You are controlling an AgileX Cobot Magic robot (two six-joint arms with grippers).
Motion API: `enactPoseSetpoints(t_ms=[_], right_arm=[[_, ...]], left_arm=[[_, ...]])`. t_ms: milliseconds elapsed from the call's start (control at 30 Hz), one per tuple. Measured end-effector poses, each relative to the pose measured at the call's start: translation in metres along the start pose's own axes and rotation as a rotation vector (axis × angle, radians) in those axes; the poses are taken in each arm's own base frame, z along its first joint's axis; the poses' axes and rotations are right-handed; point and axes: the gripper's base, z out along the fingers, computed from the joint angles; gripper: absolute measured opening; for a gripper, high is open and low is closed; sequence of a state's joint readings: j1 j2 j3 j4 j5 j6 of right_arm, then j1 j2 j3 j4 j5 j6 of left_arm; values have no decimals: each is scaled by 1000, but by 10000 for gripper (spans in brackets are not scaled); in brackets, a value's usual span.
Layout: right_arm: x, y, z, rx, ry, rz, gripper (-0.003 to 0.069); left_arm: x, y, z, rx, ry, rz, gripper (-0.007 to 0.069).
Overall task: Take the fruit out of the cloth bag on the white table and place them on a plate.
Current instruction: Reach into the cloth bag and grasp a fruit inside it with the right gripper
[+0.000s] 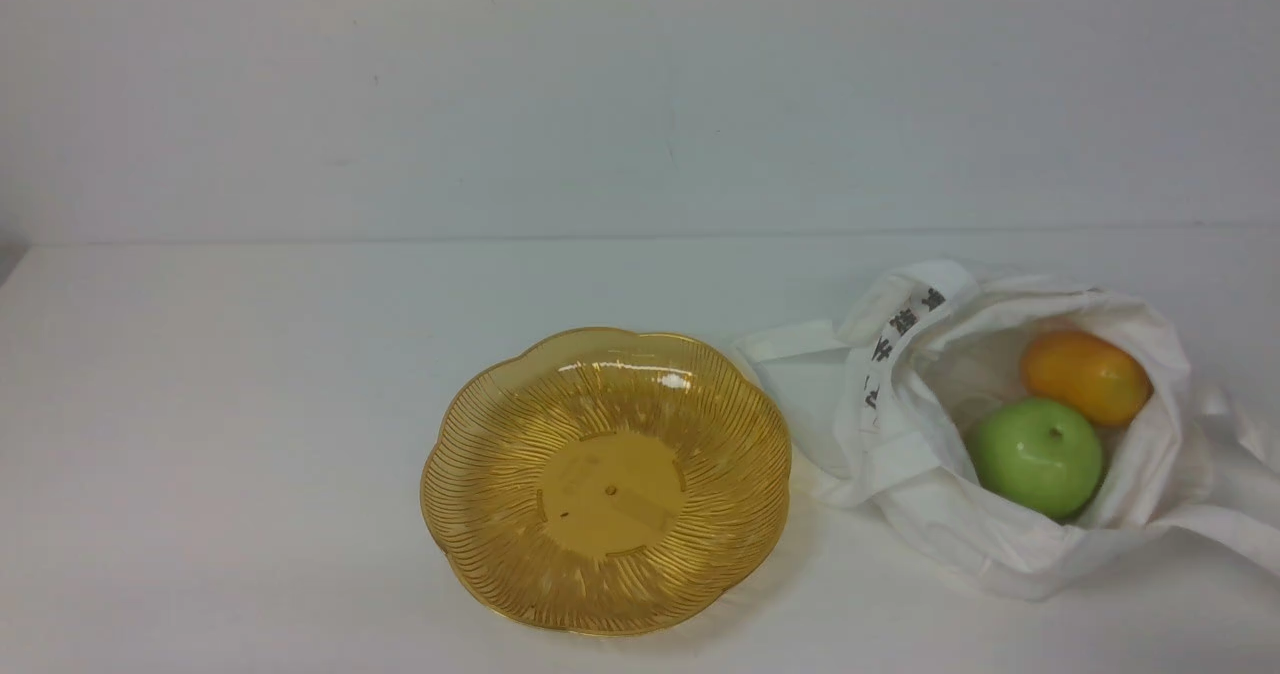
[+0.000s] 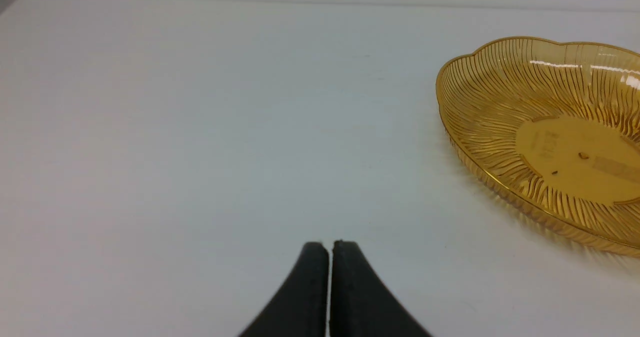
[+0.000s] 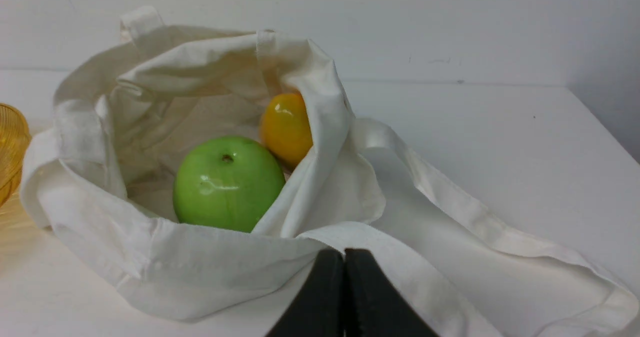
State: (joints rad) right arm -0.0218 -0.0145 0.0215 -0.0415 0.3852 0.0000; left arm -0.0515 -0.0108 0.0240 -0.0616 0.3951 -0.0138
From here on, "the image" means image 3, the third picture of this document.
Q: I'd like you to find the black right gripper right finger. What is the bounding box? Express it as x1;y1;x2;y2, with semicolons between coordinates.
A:
344;248;437;337

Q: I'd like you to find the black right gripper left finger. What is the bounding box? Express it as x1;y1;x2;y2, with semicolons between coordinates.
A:
267;249;345;337

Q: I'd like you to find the green apple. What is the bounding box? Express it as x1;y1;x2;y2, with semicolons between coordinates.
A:
173;135;286;233

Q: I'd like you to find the orange fruit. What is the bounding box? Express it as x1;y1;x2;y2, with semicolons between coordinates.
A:
260;93;313;171

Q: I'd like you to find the white cloth tote bag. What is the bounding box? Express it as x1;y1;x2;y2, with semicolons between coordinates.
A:
20;6;639;337

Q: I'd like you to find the amber plastic fruit plate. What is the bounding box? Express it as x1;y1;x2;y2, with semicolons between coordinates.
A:
0;103;32;205

